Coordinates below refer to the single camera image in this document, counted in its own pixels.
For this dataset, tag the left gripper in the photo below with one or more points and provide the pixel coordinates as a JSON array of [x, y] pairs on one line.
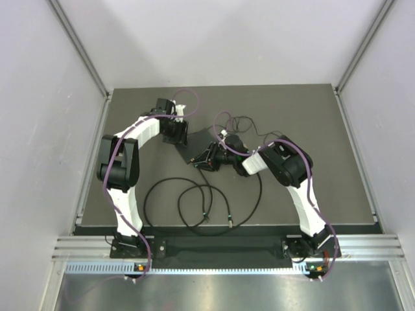
[[181, 137]]

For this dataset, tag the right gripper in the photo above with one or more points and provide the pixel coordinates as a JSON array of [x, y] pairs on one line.
[[205, 162]]

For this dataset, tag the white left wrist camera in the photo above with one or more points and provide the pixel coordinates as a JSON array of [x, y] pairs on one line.
[[178, 112]]

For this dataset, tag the slotted grey cable duct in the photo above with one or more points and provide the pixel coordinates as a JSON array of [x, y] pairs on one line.
[[134, 268]]

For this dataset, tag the aluminium front frame rail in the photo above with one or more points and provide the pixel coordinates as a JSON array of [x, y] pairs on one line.
[[351, 247]]

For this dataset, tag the dark grey network switch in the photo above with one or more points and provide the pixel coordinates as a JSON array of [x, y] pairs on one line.
[[197, 143]]

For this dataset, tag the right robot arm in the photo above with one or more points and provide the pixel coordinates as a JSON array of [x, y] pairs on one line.
[[291, 167]]

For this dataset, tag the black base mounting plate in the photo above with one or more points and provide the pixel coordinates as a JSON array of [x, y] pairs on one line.
[[295, 249]]

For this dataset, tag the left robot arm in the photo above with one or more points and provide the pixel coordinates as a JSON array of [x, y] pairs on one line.
[[118, 169]]

